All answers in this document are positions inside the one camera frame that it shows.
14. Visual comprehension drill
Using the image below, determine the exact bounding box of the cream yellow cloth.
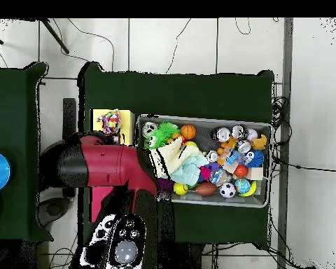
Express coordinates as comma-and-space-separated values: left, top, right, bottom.
150, 137, 204, 180

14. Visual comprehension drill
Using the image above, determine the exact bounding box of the knotted polka dot cloth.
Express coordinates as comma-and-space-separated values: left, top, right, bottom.
96, 109, 122, 136

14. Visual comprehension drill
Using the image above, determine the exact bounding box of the wooden three-hole box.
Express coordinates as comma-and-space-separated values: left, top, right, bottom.
87, 109, 136, 223

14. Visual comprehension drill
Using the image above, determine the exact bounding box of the silver mesh bin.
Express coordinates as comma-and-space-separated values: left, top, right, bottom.
135, 113, 272, 209

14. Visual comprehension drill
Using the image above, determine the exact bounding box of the green spiky puffer toy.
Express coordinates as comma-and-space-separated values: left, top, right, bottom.
143, 122, 181, 150

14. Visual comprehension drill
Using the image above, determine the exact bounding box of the orange toy basketball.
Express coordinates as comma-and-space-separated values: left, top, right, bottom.
180, 123, 197, 140

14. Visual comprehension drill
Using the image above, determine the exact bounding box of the light blue cloth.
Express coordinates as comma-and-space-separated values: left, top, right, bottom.
169, 153, 209, 186

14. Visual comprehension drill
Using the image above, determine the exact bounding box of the yellow smiley ball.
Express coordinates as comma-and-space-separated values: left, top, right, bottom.
173, 182, 189, 196

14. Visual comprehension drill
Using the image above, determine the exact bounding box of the brown toy football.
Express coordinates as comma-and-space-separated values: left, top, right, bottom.
194, 182, 218, 197

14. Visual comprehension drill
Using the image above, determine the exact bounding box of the black white soccer ball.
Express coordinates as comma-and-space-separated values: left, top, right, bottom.
218, 182, 237, 199

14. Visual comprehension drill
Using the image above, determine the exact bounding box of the blue globe ball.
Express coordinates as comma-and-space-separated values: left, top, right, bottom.
234, 178, 251, 195

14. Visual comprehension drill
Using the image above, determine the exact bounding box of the large blue spiky puffer toy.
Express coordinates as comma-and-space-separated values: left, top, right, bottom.
241, 149, 266, 169

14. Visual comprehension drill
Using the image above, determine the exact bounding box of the black standing panel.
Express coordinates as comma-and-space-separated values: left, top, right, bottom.
62, 97, 77, 198

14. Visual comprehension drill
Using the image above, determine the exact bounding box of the grey round floor stand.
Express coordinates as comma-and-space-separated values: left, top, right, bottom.
38, 197, 71, 226

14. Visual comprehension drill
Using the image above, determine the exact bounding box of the long black tripod leg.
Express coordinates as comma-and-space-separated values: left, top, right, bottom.
40, 18, 71, 55

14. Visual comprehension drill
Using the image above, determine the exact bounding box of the dark green side tablecloth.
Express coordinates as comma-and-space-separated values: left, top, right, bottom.
0, 61, 55, 242

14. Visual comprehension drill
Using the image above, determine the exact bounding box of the thin black floor cable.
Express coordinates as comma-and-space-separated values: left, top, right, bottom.
164, 18, 192, 74
52, 18, 116, 71

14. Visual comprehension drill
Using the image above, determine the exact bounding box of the black cable bundle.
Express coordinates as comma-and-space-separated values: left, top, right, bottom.
270, 96, 293, 146

